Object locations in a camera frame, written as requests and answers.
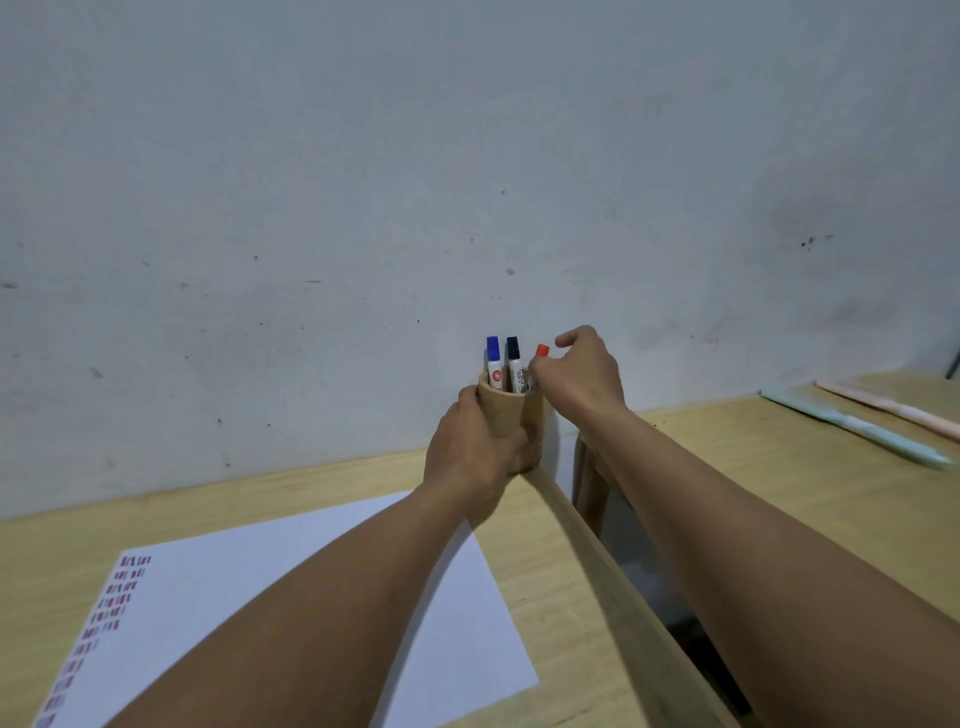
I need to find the person's left hand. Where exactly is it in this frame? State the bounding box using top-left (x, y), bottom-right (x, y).
top-left (417, 384), bottom-right (535, 530)

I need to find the person's right hand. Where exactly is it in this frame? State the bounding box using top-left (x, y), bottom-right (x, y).
top-left (528, 325), bottom-right (628, 433)

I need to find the wooden pen holder cup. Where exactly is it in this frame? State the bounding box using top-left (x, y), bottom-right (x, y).
top-left (477, 369), bottom-right (546, 476)

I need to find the person's right forearm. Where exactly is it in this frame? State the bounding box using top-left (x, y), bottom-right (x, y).
top-left (576, 401), bottom-right (960, 728)

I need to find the person's left forearm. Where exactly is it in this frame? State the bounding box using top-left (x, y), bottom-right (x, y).
top-left (105, 480), bottom-right (483, 728)

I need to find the white paper sheet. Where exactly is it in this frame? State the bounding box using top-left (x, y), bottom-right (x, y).
top-left (31, 491), bottom-right (540, 728)

